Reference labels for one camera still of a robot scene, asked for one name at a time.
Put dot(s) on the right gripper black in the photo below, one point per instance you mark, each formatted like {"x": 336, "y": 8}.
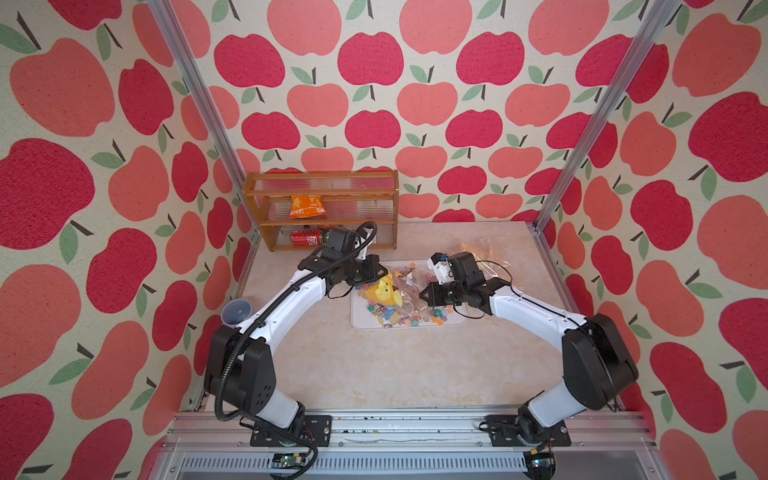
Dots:
{"x": 432, "y": 299}

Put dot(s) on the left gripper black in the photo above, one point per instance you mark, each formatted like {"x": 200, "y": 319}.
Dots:
{"x": 372, "y": 261}

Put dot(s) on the ziploc bag of yellow candies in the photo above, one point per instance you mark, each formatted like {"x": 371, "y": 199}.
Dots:
{"x": 400, "y": 287}

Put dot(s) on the ziploc bag of colourful candies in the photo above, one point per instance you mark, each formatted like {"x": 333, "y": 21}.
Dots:
{"x": 497, "y": 265}

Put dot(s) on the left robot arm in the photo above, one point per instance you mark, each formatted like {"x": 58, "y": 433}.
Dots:
{"x": 240, "y": 372}

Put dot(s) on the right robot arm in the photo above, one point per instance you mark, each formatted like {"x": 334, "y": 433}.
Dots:
{"x": 597, "y": 364}

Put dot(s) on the orange snack bag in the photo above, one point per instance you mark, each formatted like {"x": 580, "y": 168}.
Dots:
{"x": 306, "y": 207}

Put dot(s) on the poured candies pile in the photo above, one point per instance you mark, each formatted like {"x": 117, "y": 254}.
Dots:
{"x": 408, "y": 312}

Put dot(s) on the red soda can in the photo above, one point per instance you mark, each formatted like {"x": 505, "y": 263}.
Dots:
{"x": 306, "y": 237}

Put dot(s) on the white plastic tray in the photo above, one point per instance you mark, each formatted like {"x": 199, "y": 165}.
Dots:
{"x": 408, "y": 315}

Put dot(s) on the wooden shelf rack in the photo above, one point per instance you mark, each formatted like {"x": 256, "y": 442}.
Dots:
{"x": 349, "y": 199}

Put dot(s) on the grey blue mug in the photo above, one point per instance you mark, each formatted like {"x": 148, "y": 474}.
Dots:
{"x": 236, "y": 311}

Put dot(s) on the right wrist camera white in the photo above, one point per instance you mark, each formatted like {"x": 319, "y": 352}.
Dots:
{"x": 441, "y": 268}

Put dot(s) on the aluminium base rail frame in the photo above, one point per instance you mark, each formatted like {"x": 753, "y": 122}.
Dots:
{"x": 419, "y": 443}

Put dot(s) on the left aluminium corner post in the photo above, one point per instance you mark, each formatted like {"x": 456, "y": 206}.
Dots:
{"x": 173, "y": 33}

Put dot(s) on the aluminium corner post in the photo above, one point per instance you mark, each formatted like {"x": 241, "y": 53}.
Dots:
{"x": 654, "y": 22}
{"x": 173, "y": 33}

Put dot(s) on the right aluminium corner post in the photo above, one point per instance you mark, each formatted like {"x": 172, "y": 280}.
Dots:
{"x": 654, "y": 22}

